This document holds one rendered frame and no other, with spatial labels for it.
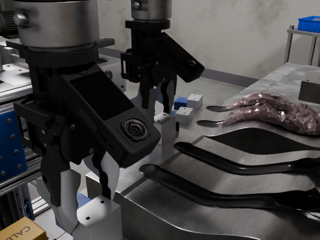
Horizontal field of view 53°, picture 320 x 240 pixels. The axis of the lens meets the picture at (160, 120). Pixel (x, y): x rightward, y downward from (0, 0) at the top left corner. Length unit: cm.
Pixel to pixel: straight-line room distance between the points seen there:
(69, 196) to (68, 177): 2
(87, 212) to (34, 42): 20
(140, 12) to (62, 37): 31
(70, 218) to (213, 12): 368
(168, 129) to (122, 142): 39
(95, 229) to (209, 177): 26
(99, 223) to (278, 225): 22
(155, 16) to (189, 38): 360
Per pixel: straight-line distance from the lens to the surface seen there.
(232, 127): 78
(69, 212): 38
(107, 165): 39
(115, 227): 42
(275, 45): 366
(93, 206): 41
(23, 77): 98
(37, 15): 30
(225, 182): 58
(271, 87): 135
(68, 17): 30
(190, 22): 415
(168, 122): 66
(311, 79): 126
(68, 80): 31
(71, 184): 36
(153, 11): 59
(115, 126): 29
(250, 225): 44
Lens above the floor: 122
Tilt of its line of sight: 25 degrees down
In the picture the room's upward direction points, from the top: straight up
